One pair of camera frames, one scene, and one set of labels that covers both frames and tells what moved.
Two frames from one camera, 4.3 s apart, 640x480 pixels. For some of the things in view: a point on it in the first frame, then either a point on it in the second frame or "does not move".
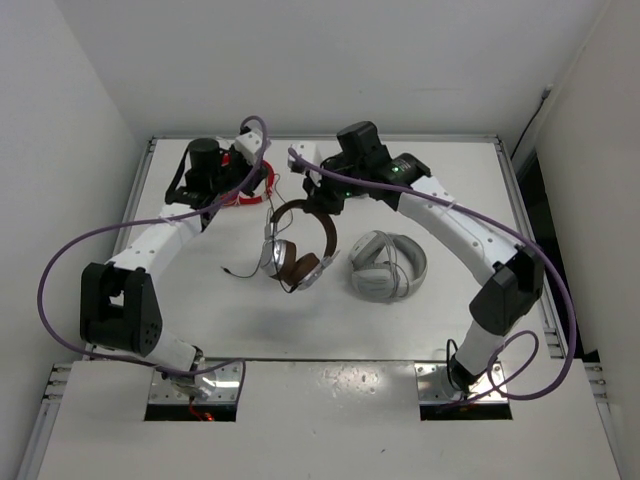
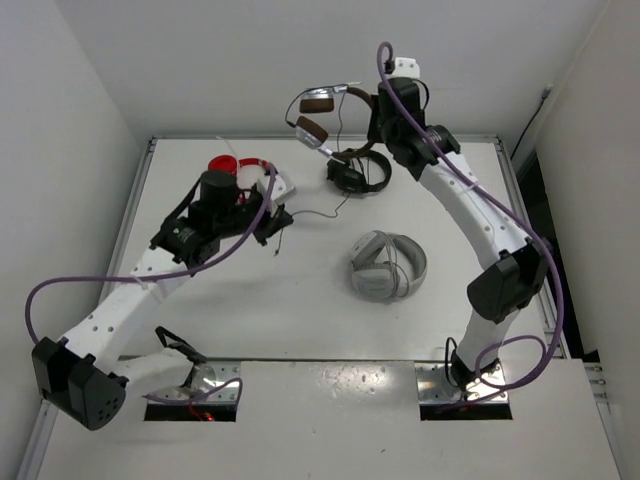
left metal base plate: x=216 y=384 does not move
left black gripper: x=251 y=184 -> x=280 y=219
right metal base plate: x=435 y=387 does not move
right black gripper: x=319 y=197 -> x=375 y=136
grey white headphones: x=387 y=266 does not move
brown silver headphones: x=279 y=256 -> x=310 y=133
